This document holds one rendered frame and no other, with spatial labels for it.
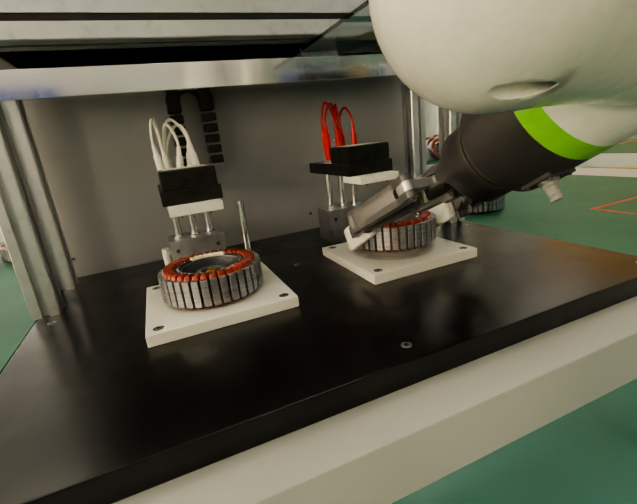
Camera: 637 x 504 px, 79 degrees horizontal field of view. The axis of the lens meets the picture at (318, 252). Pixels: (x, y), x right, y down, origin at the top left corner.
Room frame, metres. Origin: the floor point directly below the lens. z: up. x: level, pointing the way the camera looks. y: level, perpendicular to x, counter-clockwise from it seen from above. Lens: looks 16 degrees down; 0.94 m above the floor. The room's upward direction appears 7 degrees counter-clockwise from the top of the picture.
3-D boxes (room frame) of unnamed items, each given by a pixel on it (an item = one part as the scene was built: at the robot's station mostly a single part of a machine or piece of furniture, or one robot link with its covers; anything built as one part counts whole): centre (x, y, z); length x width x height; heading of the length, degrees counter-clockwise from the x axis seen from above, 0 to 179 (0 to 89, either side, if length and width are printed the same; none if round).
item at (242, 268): (0.42, 0.12, 0.80); 0.11 x 0.11 x 0.04
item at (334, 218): (0.64, -0.05, 0.80); 0.08 x 0.05 x 0.06; 111
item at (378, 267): (0.51, -0.10, 0.78); 0.15 x 0.15 x 0.01; 21
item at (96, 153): (0.70, 0.10, 0.92); 0.66 x 0.01 x 0.30; 111
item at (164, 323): (0.42, 0.12, 0.78); 0.15 x 0.15 x 0.01; 21
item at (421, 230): (0.51, -0.10, 0.81); 0.11 x 0.11 x 0.04
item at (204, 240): (0.55, 0.17, 0.80); 0.08 x 0.05 x 0.06; 111
